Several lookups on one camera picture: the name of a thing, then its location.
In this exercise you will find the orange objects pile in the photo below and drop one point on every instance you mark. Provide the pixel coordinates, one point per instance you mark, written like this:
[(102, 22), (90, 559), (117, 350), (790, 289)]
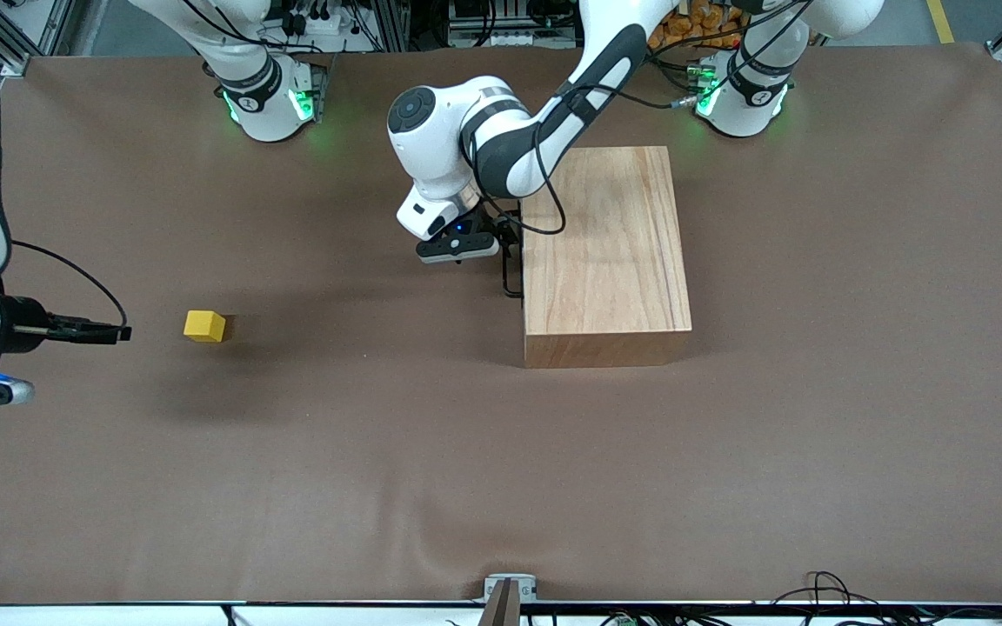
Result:
[(697, 22)]

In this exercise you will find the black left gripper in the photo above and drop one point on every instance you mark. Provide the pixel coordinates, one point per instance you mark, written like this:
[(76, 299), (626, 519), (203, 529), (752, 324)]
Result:
[(508, 233)]

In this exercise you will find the yellow wooden cube block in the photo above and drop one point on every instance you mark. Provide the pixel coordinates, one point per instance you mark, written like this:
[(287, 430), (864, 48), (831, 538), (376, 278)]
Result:
[(204, 326)]

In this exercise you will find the brown table cloth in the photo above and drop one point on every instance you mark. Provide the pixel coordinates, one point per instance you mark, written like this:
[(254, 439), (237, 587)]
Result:
[(379, 478)]

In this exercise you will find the grey metal clamp bracket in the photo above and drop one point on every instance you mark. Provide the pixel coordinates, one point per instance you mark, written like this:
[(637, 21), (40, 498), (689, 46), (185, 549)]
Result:
[(510, 596)]

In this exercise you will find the metal equipment rack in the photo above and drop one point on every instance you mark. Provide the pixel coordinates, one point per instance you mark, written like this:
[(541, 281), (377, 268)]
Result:
[(484, 22)]

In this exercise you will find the white power strip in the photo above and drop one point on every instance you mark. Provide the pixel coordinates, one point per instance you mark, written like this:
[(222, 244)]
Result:
[(318, 19)]

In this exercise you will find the white table edge rail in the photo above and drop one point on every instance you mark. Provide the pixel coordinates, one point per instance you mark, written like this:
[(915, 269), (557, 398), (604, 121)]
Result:
[(205, 614)]

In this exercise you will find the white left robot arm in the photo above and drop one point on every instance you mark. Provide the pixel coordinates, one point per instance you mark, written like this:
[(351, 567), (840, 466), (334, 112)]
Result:
[(501, 139)]

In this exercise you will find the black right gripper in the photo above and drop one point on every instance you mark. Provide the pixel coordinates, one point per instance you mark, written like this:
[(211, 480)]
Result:
[(21, 336)]

